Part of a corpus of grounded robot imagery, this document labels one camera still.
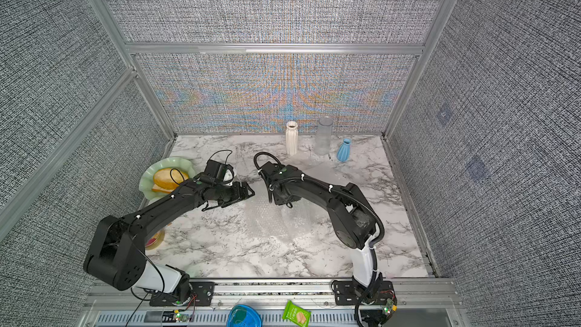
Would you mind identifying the bread roll sandwich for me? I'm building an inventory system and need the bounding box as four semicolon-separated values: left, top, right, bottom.
152;168;189;194

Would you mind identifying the round food cup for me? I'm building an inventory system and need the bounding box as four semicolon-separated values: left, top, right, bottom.
145;229;166;251

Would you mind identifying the green scalloped glass plate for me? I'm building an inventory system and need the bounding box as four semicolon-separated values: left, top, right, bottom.
139;157;195;201

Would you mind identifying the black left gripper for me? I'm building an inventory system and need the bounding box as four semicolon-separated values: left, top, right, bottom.
214;180;256;207

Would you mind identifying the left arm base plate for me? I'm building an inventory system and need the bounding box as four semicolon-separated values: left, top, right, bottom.
149;280;215;309

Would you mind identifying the white ribbed ceramic vase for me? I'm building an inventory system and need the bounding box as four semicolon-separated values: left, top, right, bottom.
285;121;298;157

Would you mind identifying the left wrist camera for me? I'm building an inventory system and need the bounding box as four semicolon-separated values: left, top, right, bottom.
199;160;235;186

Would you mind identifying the aluminium front rail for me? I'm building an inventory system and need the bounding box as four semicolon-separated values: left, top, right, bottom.
76;278;471;326

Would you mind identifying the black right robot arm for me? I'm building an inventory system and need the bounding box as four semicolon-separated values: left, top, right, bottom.
253;151;385;306

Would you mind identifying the blue ribbed glass vase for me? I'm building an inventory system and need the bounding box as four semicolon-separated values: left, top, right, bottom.
337;139;352;162

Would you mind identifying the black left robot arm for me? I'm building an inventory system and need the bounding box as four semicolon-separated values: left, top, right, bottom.
83;175;255;305

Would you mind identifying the blue plastic container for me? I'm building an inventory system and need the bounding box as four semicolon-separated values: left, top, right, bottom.
226;305;263;327

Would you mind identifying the clear glass vase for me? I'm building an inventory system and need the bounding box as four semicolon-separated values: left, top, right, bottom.
314;116;334;156

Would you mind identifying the green snack packet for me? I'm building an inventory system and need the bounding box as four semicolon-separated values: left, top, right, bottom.
282;301;312;327

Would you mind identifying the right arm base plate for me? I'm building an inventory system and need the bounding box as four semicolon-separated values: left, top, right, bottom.
331;279;398;309

